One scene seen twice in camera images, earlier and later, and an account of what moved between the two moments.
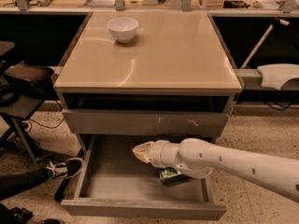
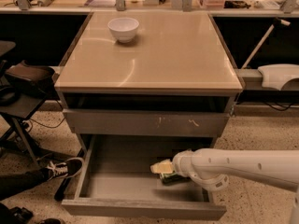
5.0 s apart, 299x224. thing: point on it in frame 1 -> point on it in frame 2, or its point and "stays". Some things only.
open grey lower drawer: (116, 182) stays
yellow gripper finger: (141, 150) -> (164, 166)
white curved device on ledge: (276, 75) stays
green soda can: (170, 176) stays
